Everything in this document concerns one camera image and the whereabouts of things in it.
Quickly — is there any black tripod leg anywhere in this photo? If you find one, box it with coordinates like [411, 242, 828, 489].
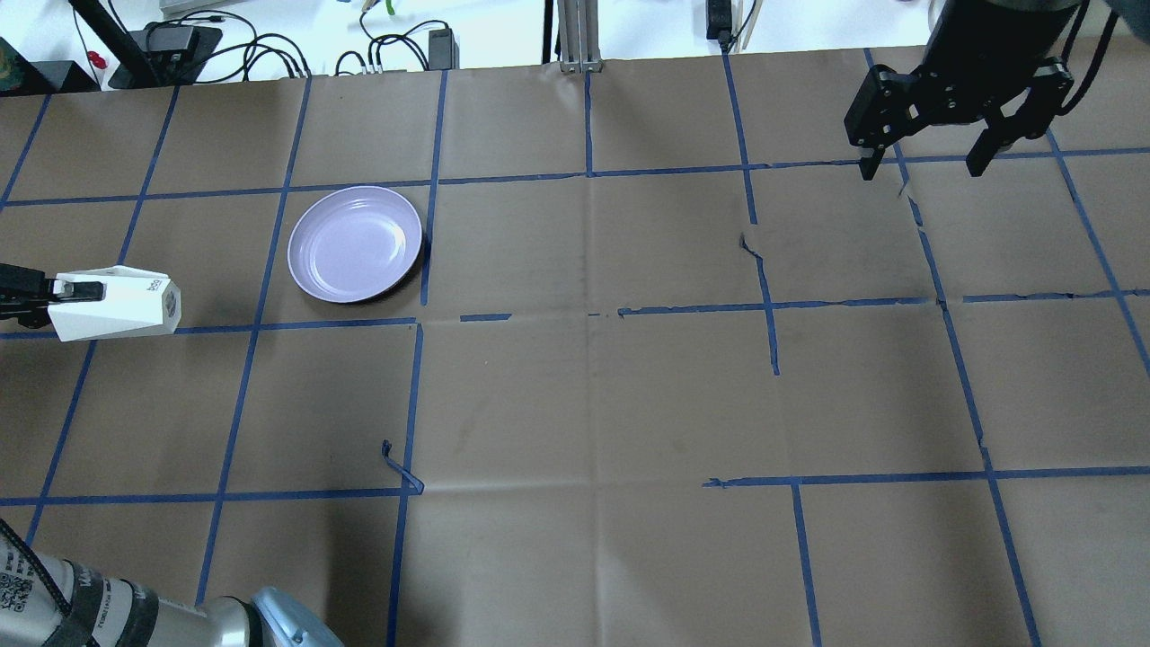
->
[68, 0, 164, 90]

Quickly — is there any lavender plate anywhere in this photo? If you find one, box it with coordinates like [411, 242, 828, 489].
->
[285, 187, 426, 305]

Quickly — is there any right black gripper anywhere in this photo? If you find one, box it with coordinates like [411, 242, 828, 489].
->
[845, 56, 1075, 182]

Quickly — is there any aluminium frame post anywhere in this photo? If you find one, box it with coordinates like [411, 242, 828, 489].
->
[555, 0, 603, 74]

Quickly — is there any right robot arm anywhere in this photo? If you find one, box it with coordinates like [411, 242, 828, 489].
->
[845, 1, 1147, 182]

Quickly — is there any black power adapter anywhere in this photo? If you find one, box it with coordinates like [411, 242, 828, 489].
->
[426, 26, 460, 71]

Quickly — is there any black box with cables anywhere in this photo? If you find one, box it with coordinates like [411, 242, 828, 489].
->
[128, 23, 224, 87]

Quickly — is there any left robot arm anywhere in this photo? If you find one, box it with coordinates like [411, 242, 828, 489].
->
[1, 263, 342, 646]

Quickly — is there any white angular cup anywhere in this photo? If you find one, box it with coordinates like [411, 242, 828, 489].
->
[47, 265, 183, 342]

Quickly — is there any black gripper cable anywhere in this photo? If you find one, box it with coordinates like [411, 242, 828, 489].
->
[1051, 0, 1124, 118]

